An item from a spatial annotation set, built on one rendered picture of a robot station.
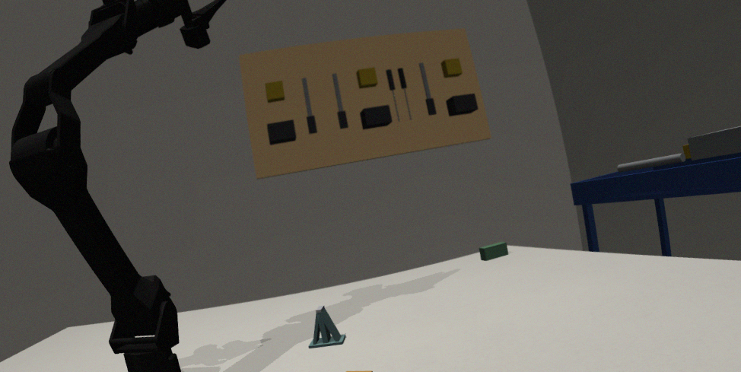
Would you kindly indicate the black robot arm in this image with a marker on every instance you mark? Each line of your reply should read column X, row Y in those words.
column 51, row 168

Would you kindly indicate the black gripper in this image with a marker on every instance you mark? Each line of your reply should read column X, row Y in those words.
column 194, row 32

